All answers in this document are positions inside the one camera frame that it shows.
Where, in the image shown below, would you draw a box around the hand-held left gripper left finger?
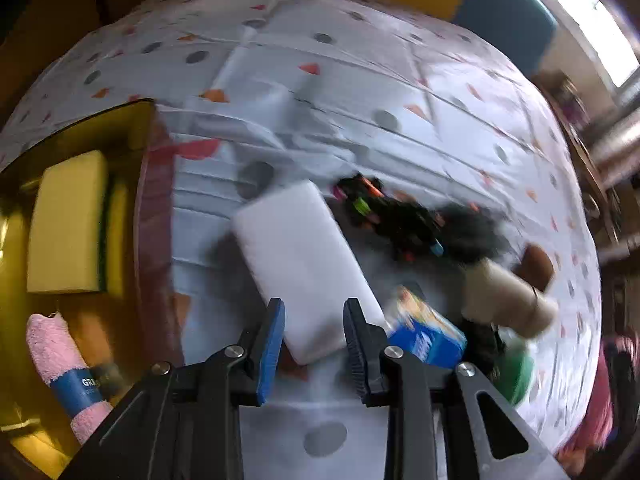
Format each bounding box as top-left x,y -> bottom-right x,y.
60,297 -> 286,480

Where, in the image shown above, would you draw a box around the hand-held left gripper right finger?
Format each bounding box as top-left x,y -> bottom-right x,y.
343,298 -> 572,480

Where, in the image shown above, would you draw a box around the blue tissue packet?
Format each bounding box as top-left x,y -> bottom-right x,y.
387,285 -> 468,372

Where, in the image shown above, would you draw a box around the white foam sponge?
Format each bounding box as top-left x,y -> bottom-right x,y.
230,180 -> 386,366

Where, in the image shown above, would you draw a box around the black braided hairpiece coloured beads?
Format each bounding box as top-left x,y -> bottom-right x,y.
332,172 -> 451,263

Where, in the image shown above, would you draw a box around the gold and maroon box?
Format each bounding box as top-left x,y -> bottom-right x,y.
0,99 -> 187,480

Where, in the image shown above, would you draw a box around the green soft cloth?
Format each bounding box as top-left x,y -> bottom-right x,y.
492,335 -> 535,406

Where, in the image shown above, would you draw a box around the beige bandage roll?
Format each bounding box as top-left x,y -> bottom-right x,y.
460,257 -> 560,338

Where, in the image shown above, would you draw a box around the black scrunchie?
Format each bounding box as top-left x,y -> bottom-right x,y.
440,202 -> 512,266

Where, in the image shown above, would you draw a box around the pink rolled towel blue band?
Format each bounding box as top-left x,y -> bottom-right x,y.
26,311 -> 118,446

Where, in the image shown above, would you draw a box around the yellow sponge with green layer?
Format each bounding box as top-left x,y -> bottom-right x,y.
26,150 -> 128,297

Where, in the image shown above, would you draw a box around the pink dark clothing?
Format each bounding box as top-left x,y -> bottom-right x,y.
557,330 -> 636,476

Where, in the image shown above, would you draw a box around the patterned grey tablecloth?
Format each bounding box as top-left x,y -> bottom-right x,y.
0,0 -> 601,480

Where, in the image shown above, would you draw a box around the wooden side shelf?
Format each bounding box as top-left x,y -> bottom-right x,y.
535,70 -> 621,246

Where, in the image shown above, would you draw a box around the grey metal pipe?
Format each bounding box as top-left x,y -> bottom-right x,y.
592,107 -> 640,183

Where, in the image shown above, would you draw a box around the blue chair back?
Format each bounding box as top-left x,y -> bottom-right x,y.
452,0 -> 558,76

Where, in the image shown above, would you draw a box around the window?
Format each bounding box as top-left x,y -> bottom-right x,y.
500,0 -> 640,91

